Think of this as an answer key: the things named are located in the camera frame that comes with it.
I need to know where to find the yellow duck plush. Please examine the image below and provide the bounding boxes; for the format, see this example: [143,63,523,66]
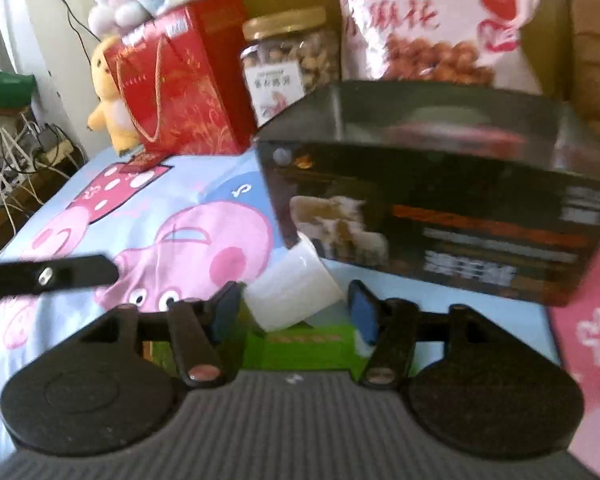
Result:
[86,36,140,156]

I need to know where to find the green box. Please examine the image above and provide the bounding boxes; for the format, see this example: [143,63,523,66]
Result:
[0,71,36,113]

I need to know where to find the white snack packet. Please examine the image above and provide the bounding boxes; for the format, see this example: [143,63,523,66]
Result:
[242,234,344,332]

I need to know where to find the pink fried twist snack bag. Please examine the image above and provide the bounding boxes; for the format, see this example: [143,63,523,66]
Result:
[339,0,540,93]

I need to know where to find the power strip with cables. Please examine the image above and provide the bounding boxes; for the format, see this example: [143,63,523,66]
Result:
[0,110,86,212]

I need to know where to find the nut jar gold lid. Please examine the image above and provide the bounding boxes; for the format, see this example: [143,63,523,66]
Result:
[240,6,340,127]

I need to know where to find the pig cartoon bed sheet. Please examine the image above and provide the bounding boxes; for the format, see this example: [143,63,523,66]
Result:
[0,146,600,478]

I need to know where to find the green snack packet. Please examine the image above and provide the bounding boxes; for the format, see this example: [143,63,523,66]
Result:
[144,323,367,377]

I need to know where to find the black wall cable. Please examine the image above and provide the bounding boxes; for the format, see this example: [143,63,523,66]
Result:
[38,0,102,66]

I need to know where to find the black sheep print box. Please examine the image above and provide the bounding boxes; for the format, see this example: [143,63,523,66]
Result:
[254,81,600,306]

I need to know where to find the red gift bag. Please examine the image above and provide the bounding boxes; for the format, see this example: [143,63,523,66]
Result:
[105,0,257,155]

